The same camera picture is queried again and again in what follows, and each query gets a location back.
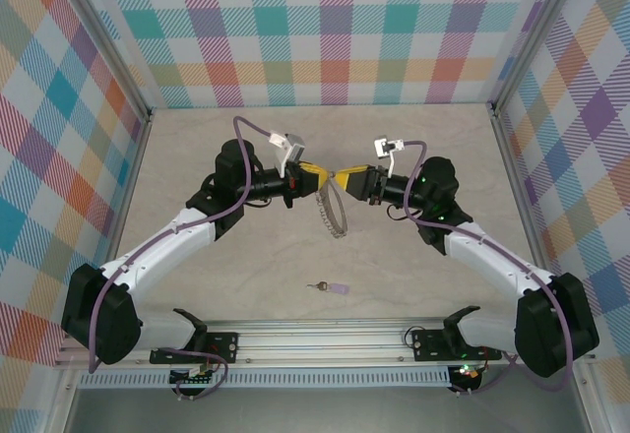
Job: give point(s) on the key with purple tag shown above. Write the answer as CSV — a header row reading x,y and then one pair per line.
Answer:
x,y
338,288

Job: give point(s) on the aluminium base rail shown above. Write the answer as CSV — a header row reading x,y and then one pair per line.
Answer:
x,y
320,339

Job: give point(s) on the aluminium frame post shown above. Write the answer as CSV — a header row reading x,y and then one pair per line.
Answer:
x,y
534,34
110,44

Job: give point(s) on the small circuit board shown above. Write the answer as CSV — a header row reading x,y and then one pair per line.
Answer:
x,y
192,379
467,374

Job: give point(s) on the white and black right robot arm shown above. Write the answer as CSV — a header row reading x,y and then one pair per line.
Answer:
x,y
497,261

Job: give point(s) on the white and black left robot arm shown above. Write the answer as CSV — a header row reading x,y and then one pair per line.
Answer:
x,y
162,251

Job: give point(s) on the aluminium table edge rail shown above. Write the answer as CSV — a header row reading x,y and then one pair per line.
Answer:
x,y
132,177
525,206

